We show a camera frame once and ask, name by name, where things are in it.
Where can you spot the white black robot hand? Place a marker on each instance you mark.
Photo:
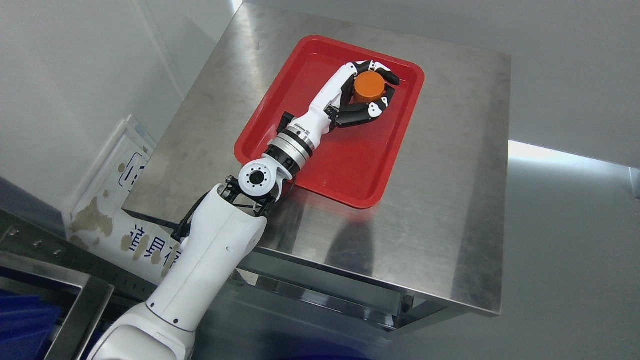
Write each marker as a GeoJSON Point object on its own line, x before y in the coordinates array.
{"type": "Point", "coordinates": [334, 106]}

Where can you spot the orange cylindrical capacitor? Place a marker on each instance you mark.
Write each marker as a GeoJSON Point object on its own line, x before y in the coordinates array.
{"type": "Point", "coordinates": [368, 86]}

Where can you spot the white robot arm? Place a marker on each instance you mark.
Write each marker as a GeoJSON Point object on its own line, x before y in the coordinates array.
{"type": "Point", "coordinates": [164, 327]}

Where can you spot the stainless steel desk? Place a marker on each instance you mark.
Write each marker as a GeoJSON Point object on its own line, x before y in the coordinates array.
{"type": "Point", "coordinates": [405, 214]}

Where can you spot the red plastic tray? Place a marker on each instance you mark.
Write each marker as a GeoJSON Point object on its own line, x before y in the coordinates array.
{"type": "Point", "coordinates": [352, 165]}

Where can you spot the white floor sign board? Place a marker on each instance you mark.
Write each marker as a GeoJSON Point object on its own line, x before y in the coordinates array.
{"type": "Point", "coordinates": [95, 221]}

